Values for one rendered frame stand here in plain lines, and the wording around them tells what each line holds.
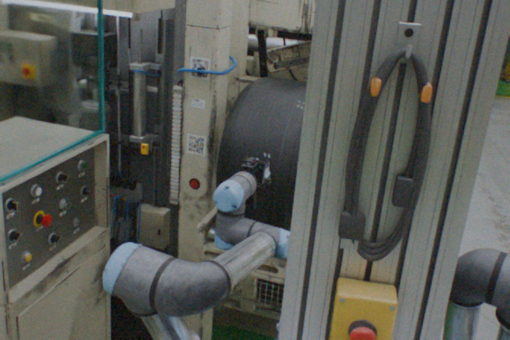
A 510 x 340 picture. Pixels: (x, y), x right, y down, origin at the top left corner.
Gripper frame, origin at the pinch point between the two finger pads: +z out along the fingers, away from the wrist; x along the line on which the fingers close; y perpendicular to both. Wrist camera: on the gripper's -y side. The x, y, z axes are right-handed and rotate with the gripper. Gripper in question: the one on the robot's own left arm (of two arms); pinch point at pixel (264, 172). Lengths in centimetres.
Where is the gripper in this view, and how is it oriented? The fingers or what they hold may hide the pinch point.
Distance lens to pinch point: 179.6
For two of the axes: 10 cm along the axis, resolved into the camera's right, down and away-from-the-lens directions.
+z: 3.1, -2.1, 9.3
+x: -9.4, -1.7, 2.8
